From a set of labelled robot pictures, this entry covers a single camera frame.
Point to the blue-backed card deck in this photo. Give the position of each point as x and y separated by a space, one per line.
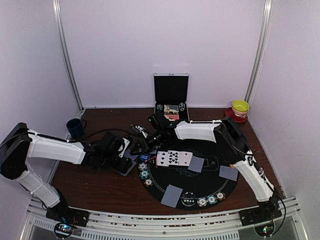
129 165

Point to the front aluminium rail base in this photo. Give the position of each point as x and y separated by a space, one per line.
223 225

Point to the dealt card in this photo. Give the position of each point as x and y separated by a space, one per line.
228 173
171 196

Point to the chips in case right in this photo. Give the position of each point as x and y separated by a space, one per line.
182 106

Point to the aluminium poker case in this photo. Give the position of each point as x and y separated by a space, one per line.
171 89

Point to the dark blue ceramic mug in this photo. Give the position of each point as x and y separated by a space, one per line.
76 127

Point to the green chip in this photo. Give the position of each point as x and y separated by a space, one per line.
144 174
211 199

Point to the aluminium frame post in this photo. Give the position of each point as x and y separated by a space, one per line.
65 53
261 47

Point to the three of clubs card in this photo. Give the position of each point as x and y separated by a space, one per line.
162 159

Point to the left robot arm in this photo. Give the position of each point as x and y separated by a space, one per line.
22 143

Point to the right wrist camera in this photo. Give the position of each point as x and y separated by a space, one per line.
139 130

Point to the right aluminium frame post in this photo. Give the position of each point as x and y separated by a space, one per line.
261 47

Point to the face-down card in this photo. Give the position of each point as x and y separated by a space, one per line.
196 164

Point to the clear dealer button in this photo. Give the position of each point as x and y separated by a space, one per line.
188 199

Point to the yellow-green cup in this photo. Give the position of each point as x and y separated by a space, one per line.
240 108

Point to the chips in case left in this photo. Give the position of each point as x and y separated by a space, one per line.
159 107

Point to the card box in case lower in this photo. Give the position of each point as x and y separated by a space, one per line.
172 117

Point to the card box in case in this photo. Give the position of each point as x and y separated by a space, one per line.
171 108
172 117

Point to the blue chip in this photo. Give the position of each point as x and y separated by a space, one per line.
143 166
202 201

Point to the red saucer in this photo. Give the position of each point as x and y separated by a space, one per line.
238 119

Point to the chips in case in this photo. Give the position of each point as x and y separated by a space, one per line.
159 107
182 106

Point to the left aluminium frame post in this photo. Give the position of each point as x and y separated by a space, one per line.
65 53

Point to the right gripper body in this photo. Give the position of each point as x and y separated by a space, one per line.
157 140

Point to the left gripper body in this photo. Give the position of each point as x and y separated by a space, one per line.
109 161

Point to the blue small blind button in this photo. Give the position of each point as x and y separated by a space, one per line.
144 157

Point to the orange chip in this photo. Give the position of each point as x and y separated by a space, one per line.
221 196
148 182

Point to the card box in case upper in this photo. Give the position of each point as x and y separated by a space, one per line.
171 108

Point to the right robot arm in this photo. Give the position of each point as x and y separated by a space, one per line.
234 145

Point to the round black poker mat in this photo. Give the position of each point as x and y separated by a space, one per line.
202 184

